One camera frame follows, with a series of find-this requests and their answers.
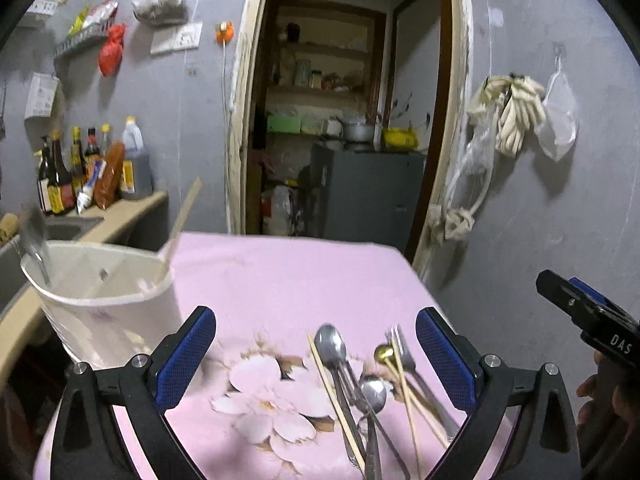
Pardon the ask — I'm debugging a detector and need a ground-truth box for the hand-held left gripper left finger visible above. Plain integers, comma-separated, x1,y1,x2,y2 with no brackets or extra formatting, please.
50,305,217,480

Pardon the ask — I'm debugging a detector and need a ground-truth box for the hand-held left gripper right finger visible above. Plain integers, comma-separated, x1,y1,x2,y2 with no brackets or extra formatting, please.
416,307,583,480

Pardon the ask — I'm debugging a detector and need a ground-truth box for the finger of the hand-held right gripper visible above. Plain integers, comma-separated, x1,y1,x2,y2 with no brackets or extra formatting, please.
535,269,615,333

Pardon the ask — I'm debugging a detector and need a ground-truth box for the steel fork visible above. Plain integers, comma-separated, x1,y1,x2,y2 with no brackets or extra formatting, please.
385,324,463,441

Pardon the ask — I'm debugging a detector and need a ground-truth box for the gold spoon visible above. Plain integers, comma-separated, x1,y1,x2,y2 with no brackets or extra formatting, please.
374,343,451,450

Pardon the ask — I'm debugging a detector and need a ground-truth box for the pale wooden chopstick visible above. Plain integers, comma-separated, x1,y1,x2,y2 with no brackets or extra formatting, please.
307,334,367,472
391,334,421,467
140,176,203,293

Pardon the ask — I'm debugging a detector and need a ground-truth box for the white plastic utensil holder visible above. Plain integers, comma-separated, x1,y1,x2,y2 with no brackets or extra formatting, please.
20,240,182,368

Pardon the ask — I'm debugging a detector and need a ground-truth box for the slim steel utensil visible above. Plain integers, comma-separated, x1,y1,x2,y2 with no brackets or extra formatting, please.
345,360,413,480

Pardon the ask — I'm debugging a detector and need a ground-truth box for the large steel spoon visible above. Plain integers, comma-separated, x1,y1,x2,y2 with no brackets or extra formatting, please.
19,207,53,286

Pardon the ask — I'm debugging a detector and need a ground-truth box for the person's right hand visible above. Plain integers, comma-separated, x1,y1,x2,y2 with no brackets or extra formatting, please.
575,349,640,463

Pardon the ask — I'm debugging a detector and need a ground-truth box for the pink floral tablecloth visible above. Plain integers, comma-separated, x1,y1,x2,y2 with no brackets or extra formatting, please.
32,231,516,480

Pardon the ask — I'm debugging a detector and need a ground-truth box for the crumpled clear plastic bag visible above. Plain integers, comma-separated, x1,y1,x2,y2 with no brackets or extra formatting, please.
457,125,497,188

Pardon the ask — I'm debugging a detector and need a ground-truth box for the white sack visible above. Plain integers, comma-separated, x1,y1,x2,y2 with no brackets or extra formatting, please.
260,185,293,236

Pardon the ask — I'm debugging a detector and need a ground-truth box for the grey cabinet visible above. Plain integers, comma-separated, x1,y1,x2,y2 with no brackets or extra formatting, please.
309,141,427,256

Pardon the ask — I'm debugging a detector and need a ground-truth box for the blue white packet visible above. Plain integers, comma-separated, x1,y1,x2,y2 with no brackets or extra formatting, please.
76,160,108,213

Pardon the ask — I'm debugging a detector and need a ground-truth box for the brown spice packet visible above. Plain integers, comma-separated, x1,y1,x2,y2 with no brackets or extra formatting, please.
92,141,126,210

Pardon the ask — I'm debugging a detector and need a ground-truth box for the large dark liquid jug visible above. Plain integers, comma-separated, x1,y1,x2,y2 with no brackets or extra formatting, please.
119,116,153,201

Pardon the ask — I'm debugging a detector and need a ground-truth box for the tan loofah scrubber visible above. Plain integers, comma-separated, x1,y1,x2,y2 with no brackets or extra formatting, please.
0,212,21,243

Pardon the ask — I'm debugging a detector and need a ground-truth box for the yellow bowl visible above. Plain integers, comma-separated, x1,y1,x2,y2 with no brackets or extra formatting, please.
382,127,420,148

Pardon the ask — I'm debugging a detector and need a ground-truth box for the dark pump sauce bottle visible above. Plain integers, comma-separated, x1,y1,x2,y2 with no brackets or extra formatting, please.
36,135,57,216

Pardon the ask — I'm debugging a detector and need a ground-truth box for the steel cooking pot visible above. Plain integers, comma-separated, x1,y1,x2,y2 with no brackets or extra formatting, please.
336,116,376,143

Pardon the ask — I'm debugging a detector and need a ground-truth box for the green box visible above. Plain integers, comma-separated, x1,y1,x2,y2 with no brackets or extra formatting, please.
267,114,303,135

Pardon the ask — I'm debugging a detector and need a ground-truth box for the white paper box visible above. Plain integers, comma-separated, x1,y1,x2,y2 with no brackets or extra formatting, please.
24,72,60,121

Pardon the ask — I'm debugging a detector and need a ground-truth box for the red plastic bag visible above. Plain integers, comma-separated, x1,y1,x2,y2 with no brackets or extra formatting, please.
98,24,126,77

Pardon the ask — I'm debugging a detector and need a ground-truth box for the wooden shelf unit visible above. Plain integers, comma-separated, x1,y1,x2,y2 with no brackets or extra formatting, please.
260,0,388,141

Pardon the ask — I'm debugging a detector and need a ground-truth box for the white power strip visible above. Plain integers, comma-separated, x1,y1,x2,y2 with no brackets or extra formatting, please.
26,0,68,16

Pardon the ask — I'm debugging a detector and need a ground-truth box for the knotted white rope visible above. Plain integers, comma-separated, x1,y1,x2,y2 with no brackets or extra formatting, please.
427,160,493,246

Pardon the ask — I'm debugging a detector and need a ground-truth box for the white rope bundle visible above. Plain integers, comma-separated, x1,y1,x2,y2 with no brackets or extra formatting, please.
467,74,547,157

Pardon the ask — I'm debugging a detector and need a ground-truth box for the pale door frame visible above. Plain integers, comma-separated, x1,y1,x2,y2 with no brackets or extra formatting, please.
225,0,476,281

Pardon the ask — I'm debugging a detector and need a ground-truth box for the white cable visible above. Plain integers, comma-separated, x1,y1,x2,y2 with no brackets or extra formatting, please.
220,40,233,126

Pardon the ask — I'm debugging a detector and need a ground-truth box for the white wall socket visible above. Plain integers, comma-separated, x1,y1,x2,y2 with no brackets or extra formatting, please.
150,22,203,56

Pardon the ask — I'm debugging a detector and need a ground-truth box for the wire wall rack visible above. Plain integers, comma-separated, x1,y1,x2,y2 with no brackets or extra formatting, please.
52,19,115,58

